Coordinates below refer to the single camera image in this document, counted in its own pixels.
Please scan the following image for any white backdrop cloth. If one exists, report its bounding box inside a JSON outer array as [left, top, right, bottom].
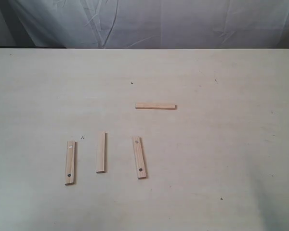
[[0, 0, 289, 49]]

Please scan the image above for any wooden slat with holes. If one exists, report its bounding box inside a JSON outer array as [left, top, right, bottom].
[[65, 141, 77, 186], [132, 136, 148, 180]]

